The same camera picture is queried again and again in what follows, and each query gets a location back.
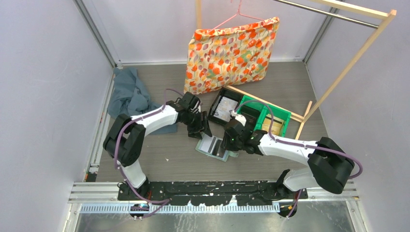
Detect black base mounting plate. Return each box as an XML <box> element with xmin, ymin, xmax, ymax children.
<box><xmin>117</xmin><ymin>180</ymin><xmax>296</xmax><ymax>206</ymax></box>

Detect floral orange pillow bag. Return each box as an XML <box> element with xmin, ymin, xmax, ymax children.
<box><xmin>183</xmin><ymin>17</ymin><xmax>279</xmax><ymax>94</ymax></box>

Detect pink wire hanger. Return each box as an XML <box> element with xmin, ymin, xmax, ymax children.
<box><xmin>212</xmin><ymin>0</ymin><xmax>263</xmax><ymax>30</ymax></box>

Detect aluminium rail frame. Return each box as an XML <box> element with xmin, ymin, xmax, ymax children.
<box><xmin>68</xmin><ymin>182</ymin><xmax>360</xmax><ymax>214</ymax></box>

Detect white patterned cards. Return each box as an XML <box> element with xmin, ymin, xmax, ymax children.
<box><xmin>213</xmin><ymin>97</ymin><xmax>238</xmax><ymax>122</ymax></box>

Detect metal hanging rod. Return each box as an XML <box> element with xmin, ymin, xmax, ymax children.
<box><xmin>274</xmin><ymin>0</ymin><xmax>379</xmax><ymax>29</ymax></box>

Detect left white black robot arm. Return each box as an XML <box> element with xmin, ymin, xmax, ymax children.
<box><xmin>102</xmin><ymin>92</ymin><xmax>212</xmax><ymax>200</ymax></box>

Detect black VIP card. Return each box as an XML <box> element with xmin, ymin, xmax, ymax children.
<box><xmin>240</xmin><ymin>105</ymin><xmax>261</xmax><ymax>130</ymax></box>

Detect green bin with gold card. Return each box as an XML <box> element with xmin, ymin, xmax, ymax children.
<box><xmin>260</xmin><ymin>105</ymin><xmax>291</xmax><ymax>137</ymax></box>

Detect gold VIP card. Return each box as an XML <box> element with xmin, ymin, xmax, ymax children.
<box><xmin>261</xmin><ymin>114</ymin><xmax>285</xmax><ymax>136</ymax></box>

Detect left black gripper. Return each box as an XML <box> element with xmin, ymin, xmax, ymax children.
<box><xmin>183</xmin><ymin>111</ymin><xmax>212</xmax><ymax>140</ymax></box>

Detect blue grey cloth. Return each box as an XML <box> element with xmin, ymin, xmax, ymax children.
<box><xmin>107</xmin><ymin>68</ymin><xmax>163</xmax><ymax>119</ymax></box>

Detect green bin with black card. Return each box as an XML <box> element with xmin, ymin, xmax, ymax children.
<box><xmin>235</xmin><ymin>95</ymin><xmax>267</xmax><ymax>131</ymax></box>

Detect black plastic bin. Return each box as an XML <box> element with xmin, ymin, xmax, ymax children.
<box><xmin>208</xmin><ymin>88</ymin><xmax>244</xmax><ymax>126</ymax></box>

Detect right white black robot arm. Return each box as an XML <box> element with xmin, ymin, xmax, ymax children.
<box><xmin>222</xmin><ymin>119</ymin><xmax>355</xmax><ymax>199</ymax></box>

